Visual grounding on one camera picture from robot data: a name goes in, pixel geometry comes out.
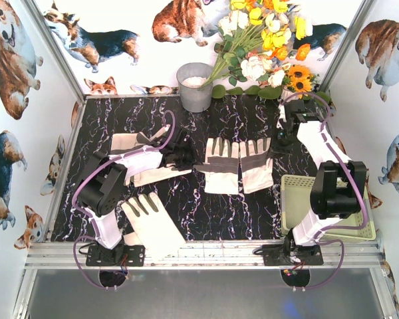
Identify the work glove with grey band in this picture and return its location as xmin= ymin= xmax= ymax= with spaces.
xmin=239 ymin=138 xmax=273 ymax=194

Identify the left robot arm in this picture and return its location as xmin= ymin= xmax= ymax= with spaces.
xmin=72 ymin=126 xmax=198 ymax=249

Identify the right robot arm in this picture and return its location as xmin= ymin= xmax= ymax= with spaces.
xmin=269 ymin=99 xmax=366 ymax=247

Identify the work glove under left arm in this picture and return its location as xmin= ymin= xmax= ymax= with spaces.
xmin=110 ymin=124 xmax=170 ymax=155

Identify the green storage basket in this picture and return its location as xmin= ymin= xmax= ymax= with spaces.
xmin=281 ymin=175 xmax=376 ymax=243

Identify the small white flower pot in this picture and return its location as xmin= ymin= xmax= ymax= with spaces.
xmin=280 ymin=88 xmax=300 ymax=103

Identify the grey metal bucket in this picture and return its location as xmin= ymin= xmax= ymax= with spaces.
xmin=176 ymin=62 xmax=213 ymax=113

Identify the artificial flower bouquet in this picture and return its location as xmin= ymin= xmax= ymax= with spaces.
xmin=207 ymin=1 xmax=334 ymax=99

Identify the work glove near front edge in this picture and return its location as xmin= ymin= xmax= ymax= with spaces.
xmin=121 ymin=192 xmax=186 ymax=262

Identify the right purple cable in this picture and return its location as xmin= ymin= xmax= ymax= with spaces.
xmin=281 ymin=90 xmax=368 ymax=292

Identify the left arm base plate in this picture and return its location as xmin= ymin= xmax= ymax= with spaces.
xmin=86 ymin=245 xmax=146 ymax=266

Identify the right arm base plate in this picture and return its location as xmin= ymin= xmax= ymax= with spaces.
xmin=262 ymin=245 xmax=324 ymax=266

